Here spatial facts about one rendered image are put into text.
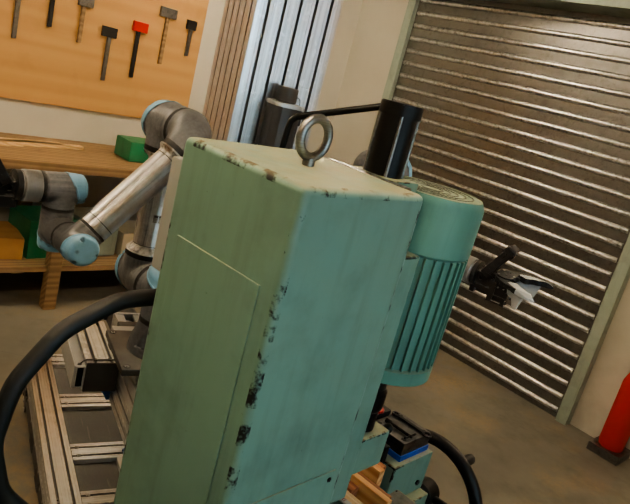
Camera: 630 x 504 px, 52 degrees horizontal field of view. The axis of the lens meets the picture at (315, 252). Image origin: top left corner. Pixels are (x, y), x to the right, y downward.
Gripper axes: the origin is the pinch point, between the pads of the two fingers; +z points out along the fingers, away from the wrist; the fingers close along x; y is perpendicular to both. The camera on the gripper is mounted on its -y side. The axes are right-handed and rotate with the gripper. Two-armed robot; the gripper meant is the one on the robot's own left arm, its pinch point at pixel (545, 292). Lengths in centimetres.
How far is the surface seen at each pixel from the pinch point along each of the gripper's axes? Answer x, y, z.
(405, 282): 87, -26, 1
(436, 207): 82, -37, 1
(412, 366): 82, -11, 4
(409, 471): 64, 22, 1
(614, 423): -194, 130, 12
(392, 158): 89, -43, -4
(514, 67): -257, -38, -124
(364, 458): 82, 10, -1
